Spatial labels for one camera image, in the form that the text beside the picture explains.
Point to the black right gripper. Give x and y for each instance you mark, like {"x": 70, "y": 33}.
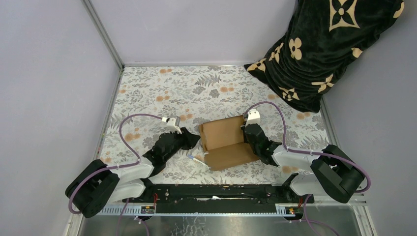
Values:
{"x": 246, "y": 139}

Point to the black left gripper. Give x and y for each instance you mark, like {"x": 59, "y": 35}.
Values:
{"x": 189, "y": 140}

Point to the white blue pen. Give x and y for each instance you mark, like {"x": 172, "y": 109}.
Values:
{"x": 197, "y": 160}

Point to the brown cardboard box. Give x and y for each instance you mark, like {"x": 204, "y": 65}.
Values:
{"x": 223, "y": 143}

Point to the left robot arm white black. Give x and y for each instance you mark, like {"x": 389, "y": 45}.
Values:
{"x": 99, "y": 184}

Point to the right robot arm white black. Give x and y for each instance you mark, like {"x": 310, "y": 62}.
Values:
{"x": 329, "y": 171}

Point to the floral patterned table mat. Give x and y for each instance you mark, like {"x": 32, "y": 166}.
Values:
{"x": 198, "y": 94}

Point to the black beige flower blanket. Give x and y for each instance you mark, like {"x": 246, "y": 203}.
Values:
{"x": 323, "y": 38}

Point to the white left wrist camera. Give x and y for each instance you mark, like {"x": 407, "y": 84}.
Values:
{"x": 172, "y": 123}

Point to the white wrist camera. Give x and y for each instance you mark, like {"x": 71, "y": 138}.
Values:
{"x": 251, "y": 117}
{"x": 172, "y": 123}

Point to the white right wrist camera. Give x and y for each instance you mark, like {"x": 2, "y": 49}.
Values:
{"x": 251, "y": 117}

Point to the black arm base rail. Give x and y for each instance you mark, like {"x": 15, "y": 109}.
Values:
{"x": 186, "y": 193}

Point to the grey slotted cable duct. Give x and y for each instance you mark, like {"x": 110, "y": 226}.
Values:
{"x": 220, "y": 208}

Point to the aluminium frame post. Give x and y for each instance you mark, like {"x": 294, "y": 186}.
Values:
{"x": 91, "y": 11}

